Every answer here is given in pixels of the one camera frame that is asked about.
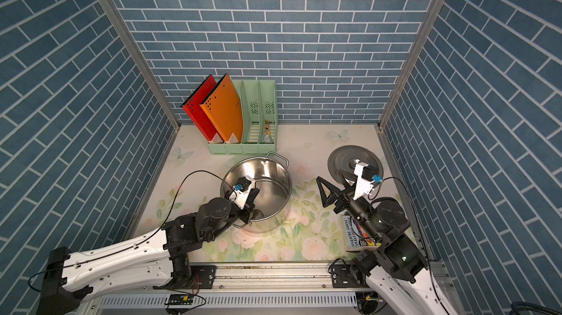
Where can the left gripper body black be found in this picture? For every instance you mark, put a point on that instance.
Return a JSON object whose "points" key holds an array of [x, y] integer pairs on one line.
{"points": [[244, 214]]}

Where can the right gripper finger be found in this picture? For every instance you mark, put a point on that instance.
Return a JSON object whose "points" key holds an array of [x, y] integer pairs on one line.
{"points": [[329, 193], [349, 181]]}

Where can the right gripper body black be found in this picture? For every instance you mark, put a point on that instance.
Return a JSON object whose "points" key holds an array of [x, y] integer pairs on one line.
{"points": [[347, 199]]}

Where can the steel pot lid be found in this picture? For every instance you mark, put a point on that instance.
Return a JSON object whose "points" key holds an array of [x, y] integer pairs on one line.
{"points": [[344, 159]]}

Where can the steel pot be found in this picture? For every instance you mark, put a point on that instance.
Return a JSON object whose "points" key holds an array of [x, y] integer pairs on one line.
{"points": [[270, 174]]}

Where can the metal ladle spoon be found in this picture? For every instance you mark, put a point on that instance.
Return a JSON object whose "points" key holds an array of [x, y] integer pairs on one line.
{"points": [[255, 215]]}

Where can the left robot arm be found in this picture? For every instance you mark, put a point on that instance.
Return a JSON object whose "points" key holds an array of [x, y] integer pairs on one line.
{"points": [[159, 259]]}

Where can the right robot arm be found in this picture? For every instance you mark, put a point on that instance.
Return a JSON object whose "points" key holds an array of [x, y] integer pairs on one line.
{"points": [[396, 270]]}

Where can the colourful children's book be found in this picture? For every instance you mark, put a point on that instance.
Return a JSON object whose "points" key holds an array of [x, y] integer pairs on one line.
{"points": [[357, 239]]}

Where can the small item in organizer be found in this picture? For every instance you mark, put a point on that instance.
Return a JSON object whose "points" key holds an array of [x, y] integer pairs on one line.
{"points": [[267, 132]]}

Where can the orange folder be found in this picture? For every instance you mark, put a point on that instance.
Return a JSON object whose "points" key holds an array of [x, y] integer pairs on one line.
{"points": [[222, 106]]}

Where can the small circuit board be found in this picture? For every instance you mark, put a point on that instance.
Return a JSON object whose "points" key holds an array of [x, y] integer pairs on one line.
{"points": [[180, 300]]}

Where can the green file organizer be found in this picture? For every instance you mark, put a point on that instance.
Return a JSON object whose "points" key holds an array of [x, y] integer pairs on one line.
{"points": [[258, 103]]}

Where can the red folder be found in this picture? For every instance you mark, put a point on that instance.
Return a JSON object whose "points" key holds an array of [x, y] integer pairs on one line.
{"points": [[192, 106]]}

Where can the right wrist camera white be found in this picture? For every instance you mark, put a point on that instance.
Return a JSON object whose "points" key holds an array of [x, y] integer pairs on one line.
{"points": [[367, 179]]}

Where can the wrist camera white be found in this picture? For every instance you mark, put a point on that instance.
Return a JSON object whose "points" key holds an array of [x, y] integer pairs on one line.
{"points": [[367, 179], [241, 190]]}

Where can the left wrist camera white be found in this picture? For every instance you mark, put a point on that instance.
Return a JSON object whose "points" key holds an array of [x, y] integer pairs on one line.
{"points": [[241, 190]]}

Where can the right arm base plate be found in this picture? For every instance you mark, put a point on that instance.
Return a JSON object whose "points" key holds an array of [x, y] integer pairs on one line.
{"points": [[342, 278]]}

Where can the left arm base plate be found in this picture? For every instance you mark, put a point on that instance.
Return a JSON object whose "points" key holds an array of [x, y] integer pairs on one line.
{"points": [[199, 277]]}

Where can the aluminium front rail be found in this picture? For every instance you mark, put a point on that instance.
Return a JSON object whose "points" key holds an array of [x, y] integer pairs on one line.
{"points": [[262, 288]]}

